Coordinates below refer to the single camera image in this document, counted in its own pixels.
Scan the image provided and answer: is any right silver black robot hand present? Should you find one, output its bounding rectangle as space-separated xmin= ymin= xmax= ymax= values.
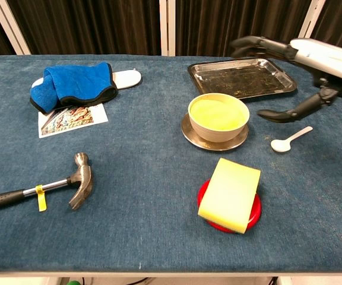
xmin=229 ymin=35 xmax=342 ymax=124

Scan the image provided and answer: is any white plastic spoon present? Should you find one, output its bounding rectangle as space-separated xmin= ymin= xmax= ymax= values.
xmin=270 ymin=126 xmax=314 ymax=153

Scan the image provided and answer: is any rectangular steel tray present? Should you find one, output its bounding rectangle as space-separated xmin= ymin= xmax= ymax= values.
xmin=187 ymin=58 xmax=298 ymax=100

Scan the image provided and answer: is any bowl with yellow liquid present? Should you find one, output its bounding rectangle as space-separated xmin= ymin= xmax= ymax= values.
xmin=188 ymin=93 xmax=251 ymax=143

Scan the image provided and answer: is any round metal saucer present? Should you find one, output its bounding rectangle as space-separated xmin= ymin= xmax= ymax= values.
xmin=181 ymin=113 xmax=249 ymax=151

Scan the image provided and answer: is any red round lid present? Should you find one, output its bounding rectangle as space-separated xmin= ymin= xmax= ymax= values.
xmin=197 ymin=179 xmax=262 ymax=234

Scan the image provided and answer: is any yellow sponge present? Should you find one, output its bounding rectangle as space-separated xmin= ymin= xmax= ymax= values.
xmin=197 ymin=157 xmax=262 ymax=235

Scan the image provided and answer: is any blue table cover cloth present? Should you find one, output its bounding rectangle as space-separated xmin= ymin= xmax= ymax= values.
xmin=0 ymin=54 xmax=342 ymax=273

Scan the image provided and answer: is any blue towel black trim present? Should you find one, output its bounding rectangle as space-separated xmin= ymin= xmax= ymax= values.
xmin=29 ymin=61 xmax=119 ymax=115

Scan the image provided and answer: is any printed picture card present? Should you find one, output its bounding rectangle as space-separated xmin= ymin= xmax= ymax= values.
xmin=37 ymin=103 xmax=109 ymax=139

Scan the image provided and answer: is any yellow tag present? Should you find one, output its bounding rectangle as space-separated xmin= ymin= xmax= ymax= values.
xmin=35 ymin=184 xmax=48 ymax=213

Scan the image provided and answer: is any white frame post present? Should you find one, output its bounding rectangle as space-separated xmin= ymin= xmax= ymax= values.
xmin=298 ymin=0 xmax=327 ymax=45
xmin=159 ymin=0 xmax=176 ymax=56
xmin=0 ymin=0 xmax=31 ymax=56

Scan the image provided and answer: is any claw hammer black handle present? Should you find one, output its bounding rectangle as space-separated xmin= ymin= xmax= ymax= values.
xmin=0 ymin=152 xmax=94 ymax=214

